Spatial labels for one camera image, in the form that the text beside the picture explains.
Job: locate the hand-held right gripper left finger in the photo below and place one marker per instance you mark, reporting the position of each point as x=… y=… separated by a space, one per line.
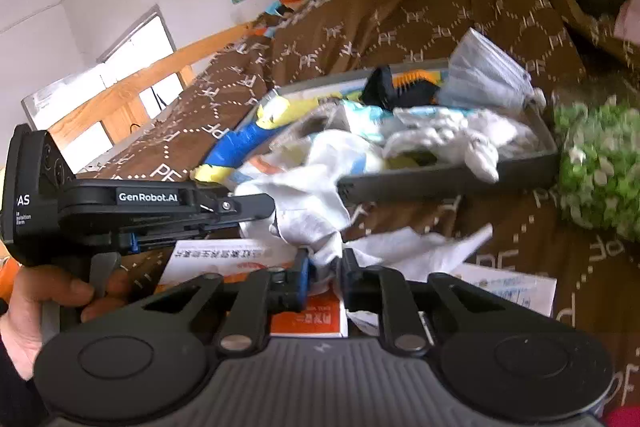
x=302 y=281

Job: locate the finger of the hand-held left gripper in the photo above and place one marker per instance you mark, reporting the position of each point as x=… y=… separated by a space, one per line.
x=132 y=240
x=150 y=198

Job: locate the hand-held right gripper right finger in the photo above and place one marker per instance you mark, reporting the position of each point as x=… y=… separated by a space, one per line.
x=346 y=278

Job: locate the white diaper with blue patch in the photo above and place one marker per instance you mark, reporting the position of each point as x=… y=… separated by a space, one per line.
x=300 y=207

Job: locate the grey tray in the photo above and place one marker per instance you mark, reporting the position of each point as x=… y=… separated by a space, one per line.
x=425 y=187

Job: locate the person's left forearm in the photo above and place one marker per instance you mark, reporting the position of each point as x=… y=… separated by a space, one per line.
x=17 y=392

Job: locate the person's left hand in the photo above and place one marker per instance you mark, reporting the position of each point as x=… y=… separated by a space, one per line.
x=35 y=292

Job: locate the orange white carton box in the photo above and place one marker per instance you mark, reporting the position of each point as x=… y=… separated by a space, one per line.
x=300 y=324

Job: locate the orange teal striped blanket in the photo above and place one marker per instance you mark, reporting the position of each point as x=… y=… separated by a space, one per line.
x=9 y=277

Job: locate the cartoon drawing sheet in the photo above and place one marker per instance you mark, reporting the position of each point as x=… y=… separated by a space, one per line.
x=235 y=152

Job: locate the wooden bed headboard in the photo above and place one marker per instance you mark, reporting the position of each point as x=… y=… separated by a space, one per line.
x=150 y=72

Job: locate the window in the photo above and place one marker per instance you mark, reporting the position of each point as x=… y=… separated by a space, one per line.
x=140 y=37

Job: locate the white flat carton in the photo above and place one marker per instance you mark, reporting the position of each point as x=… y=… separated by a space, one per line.
x=515 y=287

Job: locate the white crumpled cloth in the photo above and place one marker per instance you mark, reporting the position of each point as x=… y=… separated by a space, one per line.
x=450 y=132

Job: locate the black orange comb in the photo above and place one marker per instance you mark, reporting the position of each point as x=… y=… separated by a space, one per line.
x=385 y=87

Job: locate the pack of face masks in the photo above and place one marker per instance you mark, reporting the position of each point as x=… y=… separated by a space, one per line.
x=480 y=72

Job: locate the brown printed quilt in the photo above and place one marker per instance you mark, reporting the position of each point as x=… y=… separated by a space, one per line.
x=400 y=22

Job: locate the bag of green white pellets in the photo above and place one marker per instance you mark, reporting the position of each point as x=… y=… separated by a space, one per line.
x=600 y=167

